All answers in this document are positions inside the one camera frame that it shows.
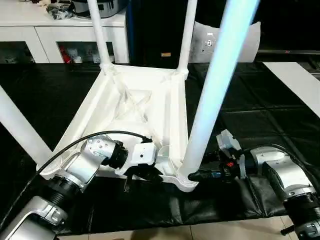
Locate white plastic table top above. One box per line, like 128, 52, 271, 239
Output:
36, 62, 201, 193

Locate white plastic table leg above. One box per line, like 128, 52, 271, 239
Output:
179, 0, 263, 183
86, 0, 113, 70
0, 84, 54, 166
176, 0, 198, 76

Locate black floor mat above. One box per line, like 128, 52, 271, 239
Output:
0, 61, 320, 236

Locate white flat panel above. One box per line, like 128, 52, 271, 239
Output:
262, 61, 320, 115

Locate grey printed cushion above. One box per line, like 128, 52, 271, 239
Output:
189, 21, 262, 64

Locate small red box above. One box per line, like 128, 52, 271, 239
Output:
61, 46, 73, 63

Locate grey round bag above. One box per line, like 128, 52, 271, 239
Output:
71, 0, 126, 19

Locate white glass-door cabinet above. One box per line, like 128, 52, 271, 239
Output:
0, 4, 130, 65

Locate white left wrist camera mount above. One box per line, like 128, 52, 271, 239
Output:
114, 143, 158, 178

